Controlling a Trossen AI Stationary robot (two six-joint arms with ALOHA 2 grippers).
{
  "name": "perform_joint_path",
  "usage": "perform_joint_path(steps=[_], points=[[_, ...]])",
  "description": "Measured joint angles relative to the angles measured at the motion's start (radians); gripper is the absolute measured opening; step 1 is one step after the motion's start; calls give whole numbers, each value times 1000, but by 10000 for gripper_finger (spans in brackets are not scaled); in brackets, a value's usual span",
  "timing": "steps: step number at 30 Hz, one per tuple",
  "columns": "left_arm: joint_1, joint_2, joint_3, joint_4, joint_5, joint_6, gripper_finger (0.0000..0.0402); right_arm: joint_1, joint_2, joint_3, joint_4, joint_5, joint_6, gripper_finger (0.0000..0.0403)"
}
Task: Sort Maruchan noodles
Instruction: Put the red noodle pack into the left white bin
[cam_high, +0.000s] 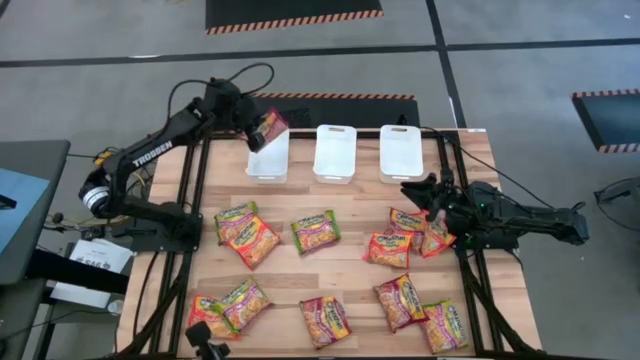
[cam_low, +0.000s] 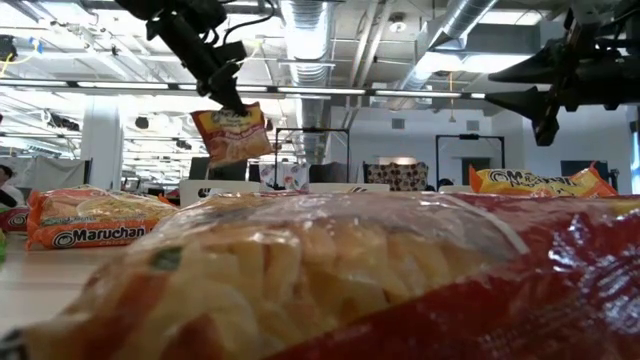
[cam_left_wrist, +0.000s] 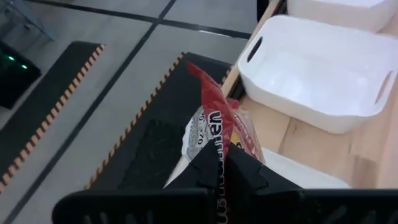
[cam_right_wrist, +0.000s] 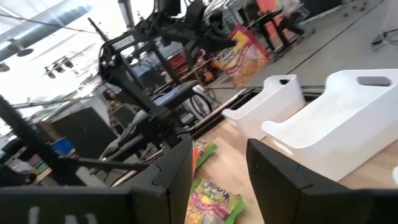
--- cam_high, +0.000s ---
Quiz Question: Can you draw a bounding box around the yellow cable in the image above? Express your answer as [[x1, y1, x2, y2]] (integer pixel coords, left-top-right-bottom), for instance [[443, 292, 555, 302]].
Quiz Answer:
[[94, 149, 146, 191]]

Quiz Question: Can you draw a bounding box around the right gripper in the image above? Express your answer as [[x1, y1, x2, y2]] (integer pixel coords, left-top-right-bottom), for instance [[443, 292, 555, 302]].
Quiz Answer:
[[400, 169, 476, 229]]

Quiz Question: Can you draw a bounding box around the red Maruchan ramen pack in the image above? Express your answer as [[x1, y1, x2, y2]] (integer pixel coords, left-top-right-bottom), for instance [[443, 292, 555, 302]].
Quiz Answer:
[[373, 272, 430, 334], [253, 108, 291, 147], [299, 295, 353, 351], [388, 207, 429, 253]]

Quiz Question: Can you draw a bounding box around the black hazard-striped floor mat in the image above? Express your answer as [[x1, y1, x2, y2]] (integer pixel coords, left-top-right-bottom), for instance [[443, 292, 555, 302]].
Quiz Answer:
[[249, 92, 421, 130], [571, 88, 640, 154], [205, 0, 385, 36]]

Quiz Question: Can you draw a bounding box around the black desk beam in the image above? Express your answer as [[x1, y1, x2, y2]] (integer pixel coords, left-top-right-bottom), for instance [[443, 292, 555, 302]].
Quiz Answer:
[[24, 248, 130, 296]]

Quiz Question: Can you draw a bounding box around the green Maruchan ramen pack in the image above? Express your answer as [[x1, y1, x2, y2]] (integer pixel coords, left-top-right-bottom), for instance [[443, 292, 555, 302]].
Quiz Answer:
[[419, 298, 470, 355], [212, 276, 274, 333], [213, 200, 259, 246], [290, 209, 342, 257]]

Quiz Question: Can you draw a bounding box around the white printed paper sheet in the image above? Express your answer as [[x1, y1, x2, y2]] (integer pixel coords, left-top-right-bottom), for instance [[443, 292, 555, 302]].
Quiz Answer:
[[49, 238, 135, 309]]

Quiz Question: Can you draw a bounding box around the blue desk pad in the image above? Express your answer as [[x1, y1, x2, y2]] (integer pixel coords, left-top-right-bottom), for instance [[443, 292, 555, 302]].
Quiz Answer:
[[0, 167, 51, 254]]

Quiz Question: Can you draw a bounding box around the orange Maruchan ramen pack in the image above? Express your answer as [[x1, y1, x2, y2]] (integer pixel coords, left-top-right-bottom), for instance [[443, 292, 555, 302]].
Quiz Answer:
[[418, 209, 458, 260], [363, 229, 415, 270], [186, 294, 240, 341], [227, 215, 282, 271]]

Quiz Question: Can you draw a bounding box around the black aluminium table frame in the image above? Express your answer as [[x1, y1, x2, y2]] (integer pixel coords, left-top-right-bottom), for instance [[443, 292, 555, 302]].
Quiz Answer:
[[117, 128, 544, 360]]

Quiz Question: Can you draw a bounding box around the white plastic bin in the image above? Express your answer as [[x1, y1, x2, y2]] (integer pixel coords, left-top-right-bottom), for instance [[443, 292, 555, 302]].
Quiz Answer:
[[312, 123, 358, 186], [244, 128, 291, 185], [378, 124, 425, 185]]

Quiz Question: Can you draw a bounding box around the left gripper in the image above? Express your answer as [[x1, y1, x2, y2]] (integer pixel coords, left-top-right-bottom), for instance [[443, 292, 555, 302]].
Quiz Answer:
[[209, 78, 272, 154]]

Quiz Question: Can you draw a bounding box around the grey desk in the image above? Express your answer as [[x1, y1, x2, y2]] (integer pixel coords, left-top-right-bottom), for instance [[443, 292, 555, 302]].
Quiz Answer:
[[0, 139, 71, 286]]

